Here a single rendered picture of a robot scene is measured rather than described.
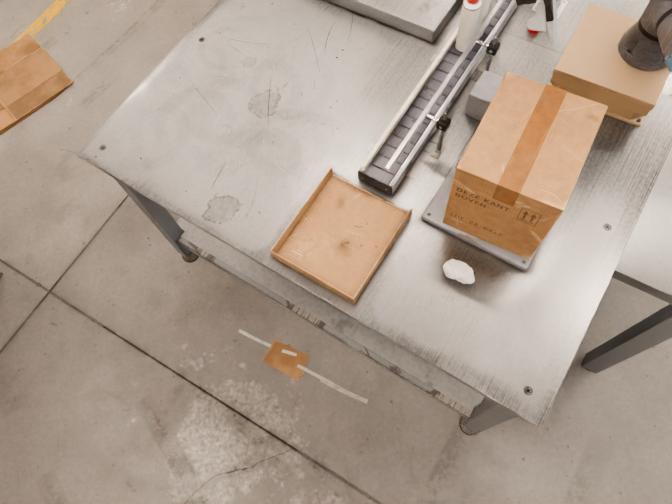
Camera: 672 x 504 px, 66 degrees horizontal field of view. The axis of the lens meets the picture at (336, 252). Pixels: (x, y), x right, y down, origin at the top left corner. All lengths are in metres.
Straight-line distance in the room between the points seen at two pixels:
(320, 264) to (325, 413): 0.88
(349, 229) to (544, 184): 0.52
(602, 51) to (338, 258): 0.96
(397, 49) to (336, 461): 1.48
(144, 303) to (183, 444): 0.63
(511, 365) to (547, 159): 0.49
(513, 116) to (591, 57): 0.50
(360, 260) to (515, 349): 0.44
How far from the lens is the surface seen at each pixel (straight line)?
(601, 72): 1.71
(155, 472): 2.27
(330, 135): 1.59
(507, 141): 1.25
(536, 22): 1.30
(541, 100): 1.33
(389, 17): 1.84
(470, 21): 1.65
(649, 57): 1.73
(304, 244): 1.41
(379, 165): 1.46
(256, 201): 1.50
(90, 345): 2.48
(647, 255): 1.55
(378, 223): 1.43
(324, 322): 1.97
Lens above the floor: 2.11
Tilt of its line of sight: 66 degrees down
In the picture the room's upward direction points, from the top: 10 degrees counter-clockwise
